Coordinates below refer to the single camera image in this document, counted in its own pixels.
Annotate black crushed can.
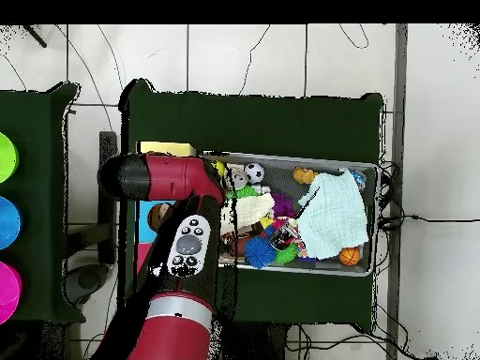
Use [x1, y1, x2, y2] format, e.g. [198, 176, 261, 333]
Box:
[268, 222, 299, 251]

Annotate small orange basketball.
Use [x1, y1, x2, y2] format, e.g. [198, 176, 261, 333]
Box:
[337, 246, 362, 267]

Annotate shallow mesh bin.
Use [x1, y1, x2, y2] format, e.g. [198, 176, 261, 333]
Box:
[202, 149, 380, 278]

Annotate blue spiky puffer ball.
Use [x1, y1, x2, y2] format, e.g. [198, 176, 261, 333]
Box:
[243, 234, 278, 270]

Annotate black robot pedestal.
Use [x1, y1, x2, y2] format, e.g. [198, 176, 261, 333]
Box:
[220, 322, 290, 360]

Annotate black power cable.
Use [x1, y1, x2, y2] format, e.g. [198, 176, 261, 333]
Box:
[378, 214, 480, 231]

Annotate green spiky puffer ball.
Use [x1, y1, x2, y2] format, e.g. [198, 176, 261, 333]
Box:
[226, 185, 260, 200]

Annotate black chair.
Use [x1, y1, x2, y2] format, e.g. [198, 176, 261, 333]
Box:
[61, 130, 119, 307]

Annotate small soccer ball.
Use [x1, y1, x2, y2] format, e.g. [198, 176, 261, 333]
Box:
[244, 161, 266, 185]

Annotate brown plush toy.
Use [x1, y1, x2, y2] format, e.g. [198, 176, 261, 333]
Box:
[292, 166, 318, 186]

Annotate cream waffle cloth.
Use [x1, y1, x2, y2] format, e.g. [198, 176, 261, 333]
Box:
[220, 192, 276, 235]

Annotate bright pink disc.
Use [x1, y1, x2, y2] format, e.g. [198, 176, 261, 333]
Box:
[0, 260, 23, 326]

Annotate wooden box with three holes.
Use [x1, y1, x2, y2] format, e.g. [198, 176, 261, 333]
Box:
[132, 140, 197, 293]

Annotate bright blue disc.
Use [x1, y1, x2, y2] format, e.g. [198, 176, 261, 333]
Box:
[0, 195, 23, 251]

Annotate black rod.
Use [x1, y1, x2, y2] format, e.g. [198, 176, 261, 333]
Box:
[22, 23, 49, 49]

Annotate dark green table cloth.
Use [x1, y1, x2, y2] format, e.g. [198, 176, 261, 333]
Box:
[0, 82, 86, 325]
[117, 78, 384, 333]

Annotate mint green waffle cloth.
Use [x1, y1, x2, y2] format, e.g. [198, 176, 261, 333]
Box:
[296, 168, 369, 261]

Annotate bright green disc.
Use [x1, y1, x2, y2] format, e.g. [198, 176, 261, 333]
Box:
[0, 131, 20, 185]

